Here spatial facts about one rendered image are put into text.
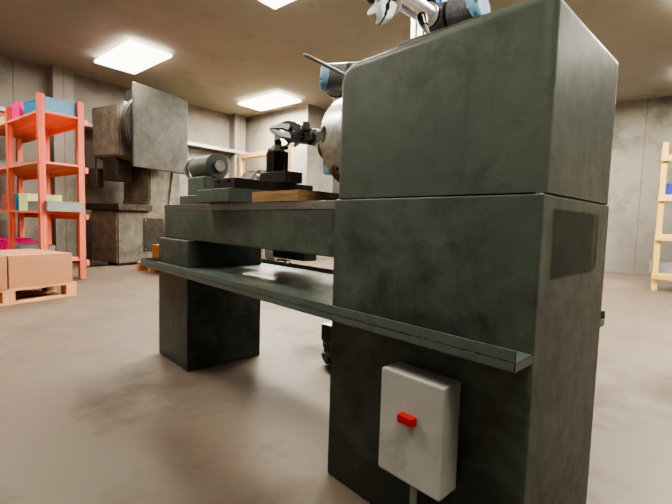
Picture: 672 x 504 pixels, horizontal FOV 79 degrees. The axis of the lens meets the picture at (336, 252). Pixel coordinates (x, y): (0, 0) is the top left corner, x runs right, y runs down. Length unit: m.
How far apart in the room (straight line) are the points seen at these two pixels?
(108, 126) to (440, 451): 7.23
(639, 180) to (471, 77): 8.60
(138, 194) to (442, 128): 7.16
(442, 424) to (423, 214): 0.48
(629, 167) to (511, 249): 8.69
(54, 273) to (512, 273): 4.26
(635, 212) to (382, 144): 8.55
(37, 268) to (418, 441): 4.03
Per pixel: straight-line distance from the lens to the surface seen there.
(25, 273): 4.56
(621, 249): 9.51
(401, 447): 1.09
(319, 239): 1.37
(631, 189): 9.53
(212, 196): 1.88
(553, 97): 0.95
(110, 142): 7.65
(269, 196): 1.59
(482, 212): 0.95
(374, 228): 1.13
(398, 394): 1.05
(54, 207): 5.75
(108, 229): 7.53
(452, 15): 1.86
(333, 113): 1.41
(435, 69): 1.08
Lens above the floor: 0.79
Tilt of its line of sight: 4 degrees down
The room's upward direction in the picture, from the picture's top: 2 degrees clockwise
